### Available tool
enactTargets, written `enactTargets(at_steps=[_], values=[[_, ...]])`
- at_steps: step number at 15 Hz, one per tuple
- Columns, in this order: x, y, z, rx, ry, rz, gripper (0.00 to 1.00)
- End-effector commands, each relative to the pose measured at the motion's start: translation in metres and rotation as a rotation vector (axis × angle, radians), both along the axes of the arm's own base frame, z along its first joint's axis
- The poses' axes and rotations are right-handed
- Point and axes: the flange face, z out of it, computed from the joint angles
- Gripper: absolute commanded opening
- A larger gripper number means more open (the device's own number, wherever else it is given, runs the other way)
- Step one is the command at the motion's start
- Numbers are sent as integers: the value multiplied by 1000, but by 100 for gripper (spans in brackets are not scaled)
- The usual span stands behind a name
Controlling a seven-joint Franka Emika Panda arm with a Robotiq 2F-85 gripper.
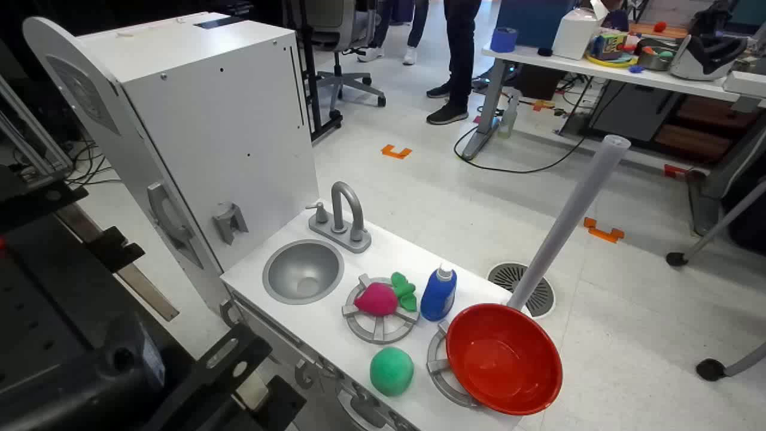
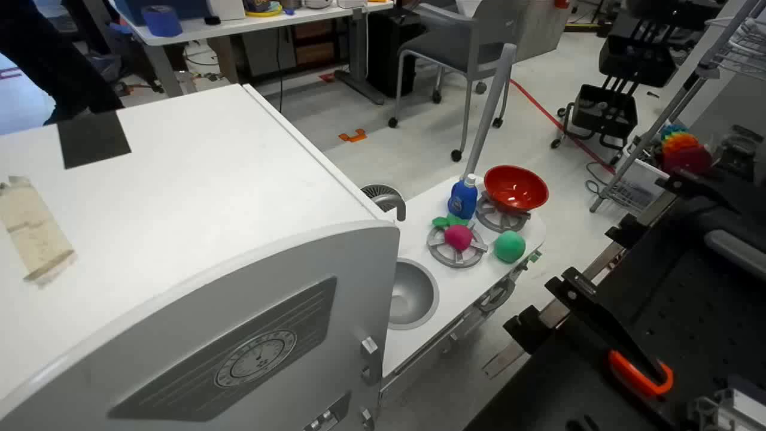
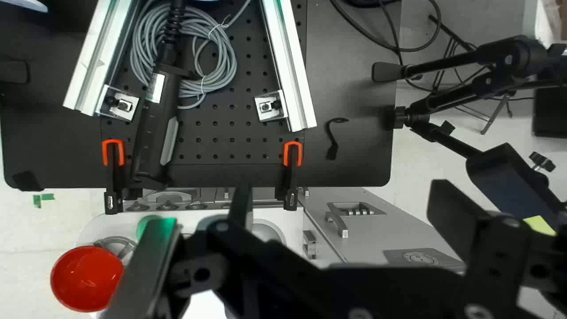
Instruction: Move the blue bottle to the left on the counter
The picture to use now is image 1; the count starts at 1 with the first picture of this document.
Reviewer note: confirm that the office chair grey base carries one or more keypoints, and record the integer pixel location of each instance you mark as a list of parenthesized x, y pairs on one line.
[(343, 28)]

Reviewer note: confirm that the green ball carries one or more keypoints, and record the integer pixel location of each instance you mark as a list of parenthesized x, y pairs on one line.
[(390, 373)]

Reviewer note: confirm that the blue bottle white cap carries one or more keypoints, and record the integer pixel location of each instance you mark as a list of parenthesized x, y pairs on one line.
[(438, 296)]

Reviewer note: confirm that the white toy kitchen cabinet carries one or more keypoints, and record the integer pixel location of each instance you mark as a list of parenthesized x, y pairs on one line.
[(201, 119)]

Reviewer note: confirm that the white toy kitchen counter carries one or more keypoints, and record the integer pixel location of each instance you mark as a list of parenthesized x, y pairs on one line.
[(328, 364)]

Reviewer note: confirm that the grey toy faucet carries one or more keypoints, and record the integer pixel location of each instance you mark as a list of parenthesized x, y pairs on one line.
[(343, 222)]

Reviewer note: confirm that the pink and green toy radish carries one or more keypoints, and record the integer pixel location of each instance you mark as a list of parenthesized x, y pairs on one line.
[(386, 296)]

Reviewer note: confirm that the orange floor marker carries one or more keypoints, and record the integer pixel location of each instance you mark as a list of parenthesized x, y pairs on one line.
[(611, 235), (392, 151)]

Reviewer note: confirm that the grey stove burner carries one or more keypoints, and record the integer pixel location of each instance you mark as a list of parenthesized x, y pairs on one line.
[(440, 374), (379, 330)]

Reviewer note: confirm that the black equipment foreground left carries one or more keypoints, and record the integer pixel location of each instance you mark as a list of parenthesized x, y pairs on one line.
[(77, 345)]

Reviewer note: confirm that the colourful toy pile tray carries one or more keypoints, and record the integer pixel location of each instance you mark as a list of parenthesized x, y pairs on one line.
[(622, 52)]

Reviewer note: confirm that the grey right stove burner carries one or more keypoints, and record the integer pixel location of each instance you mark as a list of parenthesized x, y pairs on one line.
[(440, 374)]

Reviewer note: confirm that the grey left stove burner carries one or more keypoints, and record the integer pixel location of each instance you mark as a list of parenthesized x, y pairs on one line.
[(379, 330)]

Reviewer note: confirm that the black white appliance on desk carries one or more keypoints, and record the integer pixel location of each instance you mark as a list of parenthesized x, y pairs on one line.
[(703, 59)]

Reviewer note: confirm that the orange floor marker left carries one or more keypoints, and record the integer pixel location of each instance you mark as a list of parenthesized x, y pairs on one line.
[(392, 151)]

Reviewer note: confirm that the orange floor marker right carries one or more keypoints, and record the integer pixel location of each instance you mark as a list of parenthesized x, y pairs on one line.
[(611, 235)]

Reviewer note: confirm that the white box on desk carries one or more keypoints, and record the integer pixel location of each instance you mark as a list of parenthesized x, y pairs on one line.
[(575, 32)]

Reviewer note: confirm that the grey round sink basin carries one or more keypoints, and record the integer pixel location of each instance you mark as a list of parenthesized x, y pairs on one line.
[(301, 272)]

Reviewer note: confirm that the red pan grey handle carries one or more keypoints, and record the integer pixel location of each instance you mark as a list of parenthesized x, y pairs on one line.
[(501, 356)]

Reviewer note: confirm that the person legs dark trousers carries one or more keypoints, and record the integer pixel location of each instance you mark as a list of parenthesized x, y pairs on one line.
[(459, 23)]

